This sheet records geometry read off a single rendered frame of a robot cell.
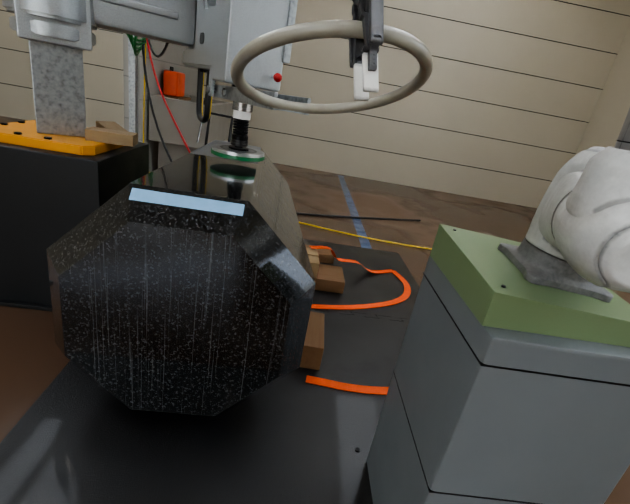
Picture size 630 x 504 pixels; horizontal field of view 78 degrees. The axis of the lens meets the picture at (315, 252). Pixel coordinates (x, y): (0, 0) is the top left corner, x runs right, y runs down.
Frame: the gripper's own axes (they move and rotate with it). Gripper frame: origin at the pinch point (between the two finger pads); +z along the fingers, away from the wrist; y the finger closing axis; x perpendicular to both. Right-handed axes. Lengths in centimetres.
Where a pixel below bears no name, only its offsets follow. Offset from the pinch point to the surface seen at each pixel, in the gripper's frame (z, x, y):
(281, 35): -8.6, 15.5, 4.3
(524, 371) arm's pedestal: 56, -26, -12
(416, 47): -8.2, -12.2, 2.2
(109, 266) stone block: 38, 58, 49
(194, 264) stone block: 38, 35, 44
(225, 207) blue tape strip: 21, 26, 43
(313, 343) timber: 77, -12, 94
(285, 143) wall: -124, -88, 558
